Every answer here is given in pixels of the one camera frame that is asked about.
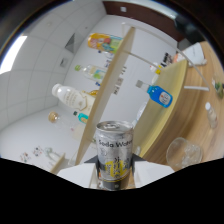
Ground silver black soda water can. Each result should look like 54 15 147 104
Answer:
95 120 135 191

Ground glass jar with limes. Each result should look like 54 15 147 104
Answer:
213 78 224 99

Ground clear glass with ice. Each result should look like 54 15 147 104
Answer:
165 136 204 172

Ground glass jar with wooden lid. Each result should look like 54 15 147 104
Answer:
48 110 84 133

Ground small teal liquid bottle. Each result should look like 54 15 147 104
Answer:
73 110 90 125

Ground large white bottle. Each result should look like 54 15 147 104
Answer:
51 83 97 114

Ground blue liquid bottle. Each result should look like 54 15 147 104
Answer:
135 79 174 109

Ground two-tier wooden shelf rack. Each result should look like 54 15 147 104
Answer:
49 22 211 174

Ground clear bottle with green cap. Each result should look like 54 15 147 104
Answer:
74 64 108 84

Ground white bottle with red cap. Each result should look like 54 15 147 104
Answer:
149 63 164 75

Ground small clear bottle blue cap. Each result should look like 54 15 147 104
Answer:
98 49 114 63

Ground white pouch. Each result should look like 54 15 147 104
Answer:
181 42 208 67

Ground ceiling air vent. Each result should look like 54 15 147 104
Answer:
64 33 76 54

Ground yellow colourful printed can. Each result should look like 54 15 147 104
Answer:
87 32 124 55

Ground brown door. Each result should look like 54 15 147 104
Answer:
102 0 188 43

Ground wooden wall shelf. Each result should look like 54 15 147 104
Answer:
49 153 66 174

